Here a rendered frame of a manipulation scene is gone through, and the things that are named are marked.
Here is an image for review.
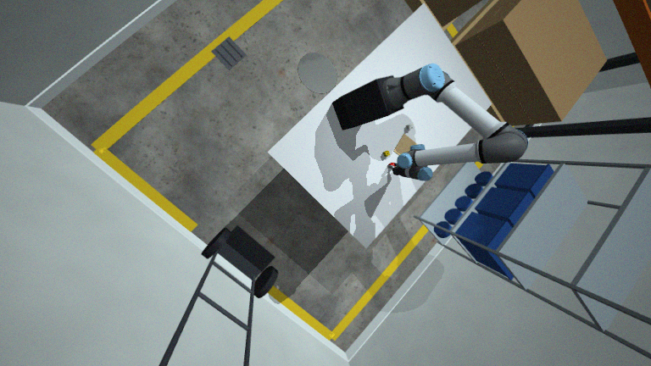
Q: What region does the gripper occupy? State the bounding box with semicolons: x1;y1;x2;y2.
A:
388;163;412;179

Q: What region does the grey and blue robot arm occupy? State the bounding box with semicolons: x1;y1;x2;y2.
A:
382;64;528;181

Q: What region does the tan mat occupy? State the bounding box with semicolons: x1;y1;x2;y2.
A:
393;134;418;155

